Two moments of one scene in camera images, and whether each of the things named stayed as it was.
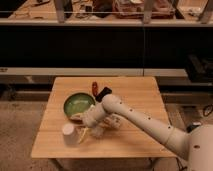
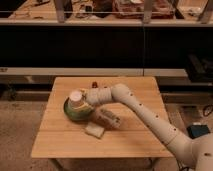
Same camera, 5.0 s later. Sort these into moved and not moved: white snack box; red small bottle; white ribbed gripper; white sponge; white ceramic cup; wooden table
Moved: white ceramic cup; white ribbed gripper
Not moved: wooden table; white snack box; red small bottle; white sponge
